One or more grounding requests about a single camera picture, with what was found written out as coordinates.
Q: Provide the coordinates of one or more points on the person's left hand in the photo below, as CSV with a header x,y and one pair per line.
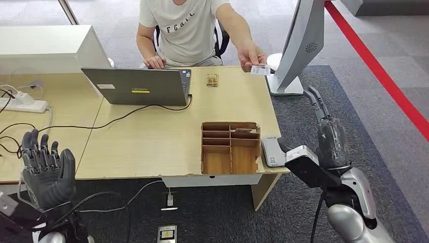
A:
x,y
251,55

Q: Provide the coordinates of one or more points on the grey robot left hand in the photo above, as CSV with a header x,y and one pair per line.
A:
x,y
47,181

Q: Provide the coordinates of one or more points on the person's right hand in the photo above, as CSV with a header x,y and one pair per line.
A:
x,y
156,62

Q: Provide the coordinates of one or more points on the white ID card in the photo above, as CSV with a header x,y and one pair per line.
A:
x,y
261,70

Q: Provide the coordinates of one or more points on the wooden room key stack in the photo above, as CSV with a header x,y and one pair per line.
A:
x,y
212,80

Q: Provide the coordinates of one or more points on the wooden compartment organizer box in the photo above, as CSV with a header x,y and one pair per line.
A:
x,y
218,161

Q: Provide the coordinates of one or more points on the person's left forearm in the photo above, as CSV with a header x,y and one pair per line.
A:
x,y
239,30

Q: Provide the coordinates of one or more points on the person's right forearm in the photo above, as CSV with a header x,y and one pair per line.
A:
x,y
145,48

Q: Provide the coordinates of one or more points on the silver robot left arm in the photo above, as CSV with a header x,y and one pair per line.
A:
x,y
50,238

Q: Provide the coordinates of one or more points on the person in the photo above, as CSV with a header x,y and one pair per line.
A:
x,y
187,33

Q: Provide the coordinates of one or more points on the grey card reader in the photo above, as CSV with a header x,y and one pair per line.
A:
x,y
271,151

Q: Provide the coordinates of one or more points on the white round floor base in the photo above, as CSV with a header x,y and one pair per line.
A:
x,y
274,60
111,62

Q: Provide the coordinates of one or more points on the grey laptop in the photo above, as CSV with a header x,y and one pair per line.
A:
x,y
140,87

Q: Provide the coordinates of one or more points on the silver monitor with stand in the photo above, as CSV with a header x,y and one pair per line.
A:
x,y
298,43

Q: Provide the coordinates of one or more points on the light wooden desk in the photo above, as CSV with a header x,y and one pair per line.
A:
x,y
161,141
67,117

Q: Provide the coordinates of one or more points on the white power strip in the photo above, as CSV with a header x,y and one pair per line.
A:
x,y
23,104

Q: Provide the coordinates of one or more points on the metal pole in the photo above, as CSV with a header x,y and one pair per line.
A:
x,y
68,11

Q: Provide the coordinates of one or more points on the white cabinet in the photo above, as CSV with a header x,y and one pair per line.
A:
x,y
47,47

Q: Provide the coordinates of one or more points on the white floor plug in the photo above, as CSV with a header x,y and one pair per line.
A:
x,y
170,200

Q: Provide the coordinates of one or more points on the silver floor socket box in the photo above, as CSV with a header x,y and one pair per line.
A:
x,y
167,234

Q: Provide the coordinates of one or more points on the grey platform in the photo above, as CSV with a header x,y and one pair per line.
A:
x,y
392,8

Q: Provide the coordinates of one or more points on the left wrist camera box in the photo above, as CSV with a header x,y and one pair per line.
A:
x,y
6,204

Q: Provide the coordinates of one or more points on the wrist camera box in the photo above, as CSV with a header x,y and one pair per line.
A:
x,y
308,167
6,204

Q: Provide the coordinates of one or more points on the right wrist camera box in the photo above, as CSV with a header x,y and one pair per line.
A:
x,y
308,167

